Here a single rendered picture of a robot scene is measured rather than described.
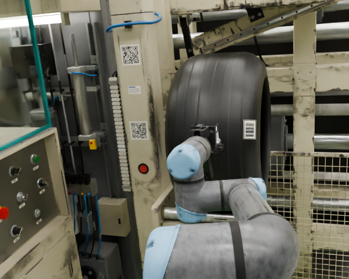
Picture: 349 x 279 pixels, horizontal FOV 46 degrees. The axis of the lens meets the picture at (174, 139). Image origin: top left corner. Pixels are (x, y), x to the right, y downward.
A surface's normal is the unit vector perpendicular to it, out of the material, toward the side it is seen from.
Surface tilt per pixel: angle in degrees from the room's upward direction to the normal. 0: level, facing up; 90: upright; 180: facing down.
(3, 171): 90
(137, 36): 90
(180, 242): 23
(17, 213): 90
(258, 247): 43
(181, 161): 84
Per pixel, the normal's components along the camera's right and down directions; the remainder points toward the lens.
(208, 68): -0.21, -0.71
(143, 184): -0.30, 0.30
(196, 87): -0.27, -0.47
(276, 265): 0.51, -0.08
